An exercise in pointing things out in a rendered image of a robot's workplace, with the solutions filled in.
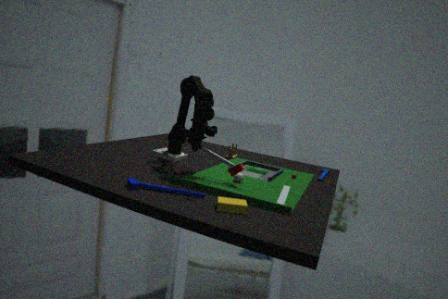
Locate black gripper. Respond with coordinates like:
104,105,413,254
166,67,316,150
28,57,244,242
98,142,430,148
180,117,207,152

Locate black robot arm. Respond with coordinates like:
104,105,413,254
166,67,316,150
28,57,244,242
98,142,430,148
166,75,218,155

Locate green flat mat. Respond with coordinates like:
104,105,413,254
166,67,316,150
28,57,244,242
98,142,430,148
184,163,314,212

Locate grey flat bar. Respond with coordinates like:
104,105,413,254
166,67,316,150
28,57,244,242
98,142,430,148
277,185,291,205

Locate white golf ball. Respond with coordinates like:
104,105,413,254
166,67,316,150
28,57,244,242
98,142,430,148
234,172,243,182

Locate yellow rectangular block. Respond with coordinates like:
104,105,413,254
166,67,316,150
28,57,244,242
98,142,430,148
217,197,248,215

